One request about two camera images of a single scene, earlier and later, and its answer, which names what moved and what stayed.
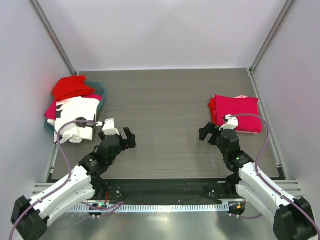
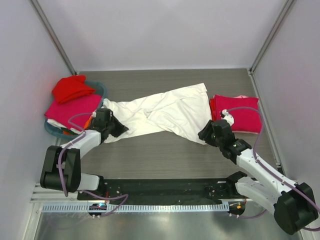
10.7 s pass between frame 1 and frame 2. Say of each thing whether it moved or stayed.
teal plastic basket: stayed
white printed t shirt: moved
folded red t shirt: stayed
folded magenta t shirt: stayed
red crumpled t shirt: stayed
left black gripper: moved
